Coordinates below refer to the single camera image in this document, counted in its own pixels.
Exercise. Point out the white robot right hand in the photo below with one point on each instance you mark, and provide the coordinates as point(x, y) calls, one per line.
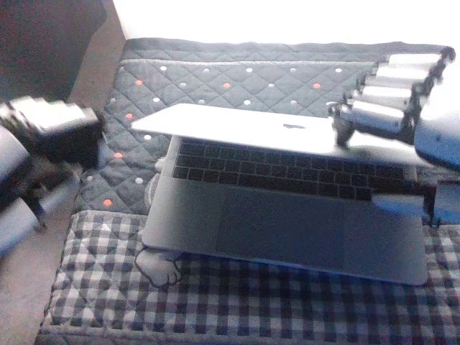
point(438, 140)

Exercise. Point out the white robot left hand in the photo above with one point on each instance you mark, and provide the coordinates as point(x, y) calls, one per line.
point(64, 140)

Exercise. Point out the silver laptop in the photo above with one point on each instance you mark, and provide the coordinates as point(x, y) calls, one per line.
point(251, 223)

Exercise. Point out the grey quilt with bear print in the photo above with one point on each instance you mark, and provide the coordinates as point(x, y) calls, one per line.
point(251, 312)

